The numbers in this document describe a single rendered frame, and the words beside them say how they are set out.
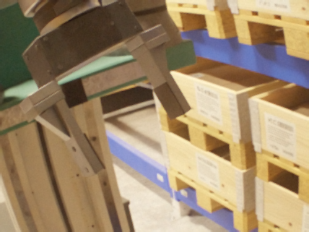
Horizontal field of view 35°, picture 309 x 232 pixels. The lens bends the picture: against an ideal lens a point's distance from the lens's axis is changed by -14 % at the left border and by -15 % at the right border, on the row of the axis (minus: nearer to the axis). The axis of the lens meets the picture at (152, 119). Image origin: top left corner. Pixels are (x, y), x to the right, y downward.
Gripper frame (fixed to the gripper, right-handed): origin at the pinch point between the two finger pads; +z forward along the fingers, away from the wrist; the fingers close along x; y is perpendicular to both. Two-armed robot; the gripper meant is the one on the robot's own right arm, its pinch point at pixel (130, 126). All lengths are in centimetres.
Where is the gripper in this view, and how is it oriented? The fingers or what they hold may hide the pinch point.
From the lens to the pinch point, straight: 58.0
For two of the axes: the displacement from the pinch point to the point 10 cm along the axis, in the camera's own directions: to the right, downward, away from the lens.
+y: -5.5, 2.7, 7.9
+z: 5.1, 8.6, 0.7
